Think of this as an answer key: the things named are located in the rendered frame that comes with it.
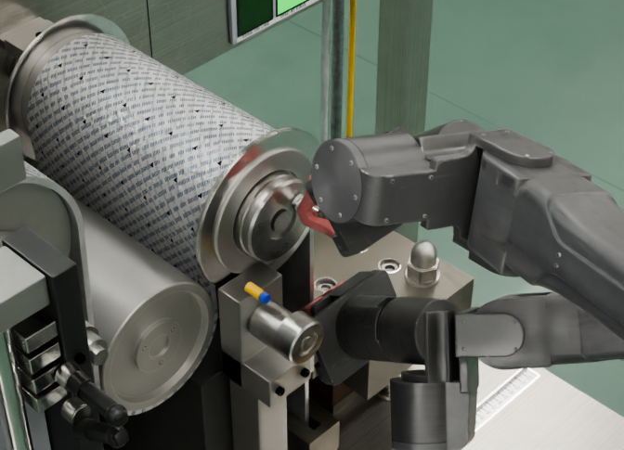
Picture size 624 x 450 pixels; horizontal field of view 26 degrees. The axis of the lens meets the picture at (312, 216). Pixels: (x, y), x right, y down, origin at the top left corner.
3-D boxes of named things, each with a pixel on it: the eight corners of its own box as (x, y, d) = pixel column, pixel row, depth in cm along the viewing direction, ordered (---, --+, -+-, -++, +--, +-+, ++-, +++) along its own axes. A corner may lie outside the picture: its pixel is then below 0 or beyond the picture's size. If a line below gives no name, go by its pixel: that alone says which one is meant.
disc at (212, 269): (195, 317, 111) (202, 164, 103) (191, 314, 111) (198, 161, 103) (318, 250, 120) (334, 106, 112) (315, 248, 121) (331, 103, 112)
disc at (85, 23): (9, 185, 125) (3, 41, 117) (6, 182, 125) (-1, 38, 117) (133, 134, 134) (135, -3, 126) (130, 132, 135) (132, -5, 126)
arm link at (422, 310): (473, 296, 113) (422, 301, 110) (475, 379, 113) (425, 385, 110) (417, 294, 119) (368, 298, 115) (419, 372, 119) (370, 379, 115)
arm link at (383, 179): (541, 274, 92) (565, 153, 88) (409, 301, 85) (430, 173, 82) (429, 210, 100) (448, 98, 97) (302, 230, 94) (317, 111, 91)
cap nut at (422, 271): (424, 293, 136) (426, 259, 134) (396, 276, 138) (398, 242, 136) (448, 276, 138) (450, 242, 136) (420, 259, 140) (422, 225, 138)
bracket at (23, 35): (35, 71, 124) (32, 53, 122) (-3, 47, 127) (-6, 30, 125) (78, 50, 126) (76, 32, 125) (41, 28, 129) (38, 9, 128)
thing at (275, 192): (235, 243, 107) (289, 166, 108) (218, 232, 108) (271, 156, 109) (276, 275, 113) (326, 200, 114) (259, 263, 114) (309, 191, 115)
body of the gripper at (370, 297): (396, 328, 126) (452, 332, 120) (321, 386, 120) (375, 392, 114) (372, 267, 124) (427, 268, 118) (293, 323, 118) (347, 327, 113)
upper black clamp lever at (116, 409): (115, 435, 78) (113, 419, 78) (61, 389, 81) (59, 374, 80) (133, 422, 79) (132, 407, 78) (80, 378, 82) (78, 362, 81)
